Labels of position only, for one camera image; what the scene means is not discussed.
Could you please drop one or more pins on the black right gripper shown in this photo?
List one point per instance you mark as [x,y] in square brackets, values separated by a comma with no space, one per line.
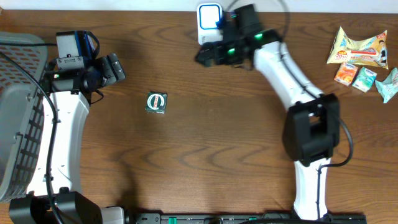
[216,58]

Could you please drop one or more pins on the cream snack bag blue trim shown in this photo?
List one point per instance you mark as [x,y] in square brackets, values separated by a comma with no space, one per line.
[368,52]

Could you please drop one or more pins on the teal tissue pack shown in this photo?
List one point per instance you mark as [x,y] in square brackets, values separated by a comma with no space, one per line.
[364,80]

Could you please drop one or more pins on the grey plastic mesh basket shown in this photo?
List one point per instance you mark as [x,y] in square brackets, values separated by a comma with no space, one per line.
[22,113]

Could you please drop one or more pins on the white barcode scanner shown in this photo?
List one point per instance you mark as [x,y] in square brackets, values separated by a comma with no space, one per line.
[208,15]

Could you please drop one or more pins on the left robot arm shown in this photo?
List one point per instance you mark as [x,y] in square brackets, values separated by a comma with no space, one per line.
[44,105]

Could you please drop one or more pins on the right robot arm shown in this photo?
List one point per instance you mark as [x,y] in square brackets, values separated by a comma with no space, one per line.
[312,125]

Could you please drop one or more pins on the light teal crinkled packet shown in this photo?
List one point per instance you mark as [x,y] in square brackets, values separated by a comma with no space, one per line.
[388,88]

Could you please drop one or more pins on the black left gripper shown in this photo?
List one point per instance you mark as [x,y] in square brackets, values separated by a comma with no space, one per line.
[110,76]

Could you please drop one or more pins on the dark green square packet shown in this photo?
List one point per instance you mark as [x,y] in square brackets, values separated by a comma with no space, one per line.
[156,102]

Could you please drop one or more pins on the orange white tissue pack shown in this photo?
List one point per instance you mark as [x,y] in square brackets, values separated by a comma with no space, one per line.
[346,73]

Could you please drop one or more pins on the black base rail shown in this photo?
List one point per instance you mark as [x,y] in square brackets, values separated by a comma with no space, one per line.
[271,217]

